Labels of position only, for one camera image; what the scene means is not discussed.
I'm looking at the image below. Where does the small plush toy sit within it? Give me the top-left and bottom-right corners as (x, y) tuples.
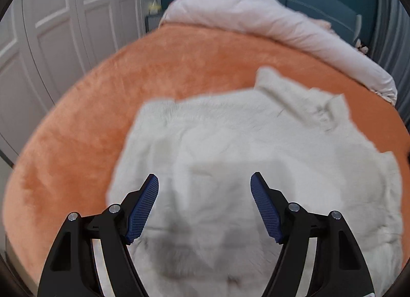
(354, 38), (369, 55)

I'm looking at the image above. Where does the rolled pink duvet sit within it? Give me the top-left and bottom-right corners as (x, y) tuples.
(160, 0), (397, 105)

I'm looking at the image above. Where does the white fluffy coat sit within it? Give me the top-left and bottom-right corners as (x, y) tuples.
(106, 67), (402, 296)

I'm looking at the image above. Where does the grey striped curtain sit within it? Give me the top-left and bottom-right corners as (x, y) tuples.
(371, 0), (409, 124)

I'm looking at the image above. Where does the pink ruffled pillow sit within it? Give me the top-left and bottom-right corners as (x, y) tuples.
(238, 0), (334, 32)

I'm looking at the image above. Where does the orange plush bed cover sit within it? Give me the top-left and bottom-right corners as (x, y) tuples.
(3, 24), (409, 289)

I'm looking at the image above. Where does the white panelled wardrobe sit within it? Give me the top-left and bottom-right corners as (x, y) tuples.
(1, 0), (159, 164)

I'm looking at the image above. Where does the dark bedside table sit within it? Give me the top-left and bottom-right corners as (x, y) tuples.
(145, 12), (163, 33)

